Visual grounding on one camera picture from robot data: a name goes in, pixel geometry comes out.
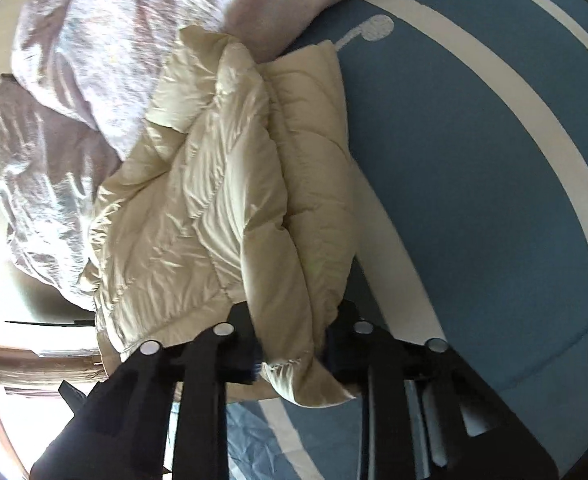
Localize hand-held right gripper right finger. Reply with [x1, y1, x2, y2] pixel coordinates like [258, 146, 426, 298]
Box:
[324, 300, 561, 480]

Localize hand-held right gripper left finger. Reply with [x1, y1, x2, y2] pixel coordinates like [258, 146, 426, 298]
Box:
[29, 305, 264, 480]

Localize cream quilted down jacket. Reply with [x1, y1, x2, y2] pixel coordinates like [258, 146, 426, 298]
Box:
[80, 25, 362, 407]

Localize blue white striped bed sheet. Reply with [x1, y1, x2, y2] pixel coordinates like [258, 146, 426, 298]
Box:
[224, 0, 588, 480]

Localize lilac floral pillow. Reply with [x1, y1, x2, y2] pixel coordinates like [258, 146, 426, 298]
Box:
[13, 0, 380, 146]
[0, 77, 125, 311]

